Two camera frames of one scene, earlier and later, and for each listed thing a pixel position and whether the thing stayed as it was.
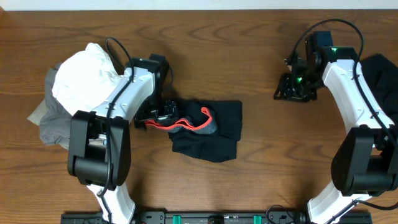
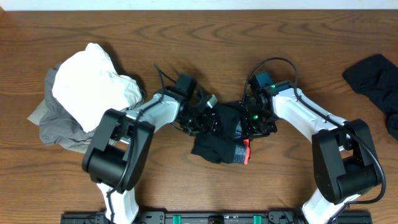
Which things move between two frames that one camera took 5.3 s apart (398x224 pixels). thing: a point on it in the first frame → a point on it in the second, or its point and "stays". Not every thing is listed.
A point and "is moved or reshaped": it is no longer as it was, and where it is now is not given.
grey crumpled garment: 53,116 stays
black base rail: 213,218 stays
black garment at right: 381,75 stays
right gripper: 288,93 → 250,132
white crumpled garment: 83,79 stays
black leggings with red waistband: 205,129 is moved or reshaped
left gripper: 166,112 → 212,123
